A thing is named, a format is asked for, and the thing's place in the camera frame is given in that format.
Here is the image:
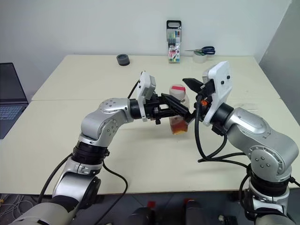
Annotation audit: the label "dark grey laptop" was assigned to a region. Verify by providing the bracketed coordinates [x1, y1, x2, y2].
[0, 62, 29, 140]

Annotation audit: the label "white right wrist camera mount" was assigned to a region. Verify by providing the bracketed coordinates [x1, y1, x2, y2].
[202, 60, 233, 125]

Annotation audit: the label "marker pen pack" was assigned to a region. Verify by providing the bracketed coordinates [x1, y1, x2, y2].
[166, 20, 182, 63]

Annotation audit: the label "black round lid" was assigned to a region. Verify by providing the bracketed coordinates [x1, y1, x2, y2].
[116, 53, 131, 66]

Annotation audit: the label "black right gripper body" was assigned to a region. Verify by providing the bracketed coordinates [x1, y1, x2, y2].
[196, 79, 217, 113]

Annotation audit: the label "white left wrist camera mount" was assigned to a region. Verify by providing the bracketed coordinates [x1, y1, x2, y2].
[136, 71, 157, 122]

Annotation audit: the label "white floor cable bundle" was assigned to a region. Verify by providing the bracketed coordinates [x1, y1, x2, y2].
[0, 193, 28, 220]

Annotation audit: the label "small black floor device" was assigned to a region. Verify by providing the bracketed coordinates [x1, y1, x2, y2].
[217, 214, 235, 225]

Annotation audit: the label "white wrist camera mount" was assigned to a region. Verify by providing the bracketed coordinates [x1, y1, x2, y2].
[136, 71, 157, 122]
[202, 60, 233, 125]

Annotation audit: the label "clear plastic bottle pink cap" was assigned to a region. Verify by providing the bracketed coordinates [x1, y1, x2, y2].
[168, 82, 191, 136]

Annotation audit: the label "clear tape roll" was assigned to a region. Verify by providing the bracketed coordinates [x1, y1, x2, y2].
[193, 51, 207, 63]

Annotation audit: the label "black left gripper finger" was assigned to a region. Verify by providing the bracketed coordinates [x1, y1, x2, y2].
[165, 109, 188, 123]

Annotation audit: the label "blue handled scissors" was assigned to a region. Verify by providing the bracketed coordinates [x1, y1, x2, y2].
[184, 46, 216, 56]

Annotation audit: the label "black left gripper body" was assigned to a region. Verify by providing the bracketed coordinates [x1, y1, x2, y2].
[144, 92, 171, 125]

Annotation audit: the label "dark rounded shape red top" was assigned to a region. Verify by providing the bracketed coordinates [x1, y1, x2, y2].
[185, 198, 208, 225]
[130, 200, 157, 225]

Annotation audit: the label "grey partition panel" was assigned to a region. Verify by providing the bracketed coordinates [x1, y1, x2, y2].
[258, 0, 300, 132]

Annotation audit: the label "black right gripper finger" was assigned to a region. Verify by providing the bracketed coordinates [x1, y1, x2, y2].
[161, 93, 200, 124]
[182, 77, 205, 95]

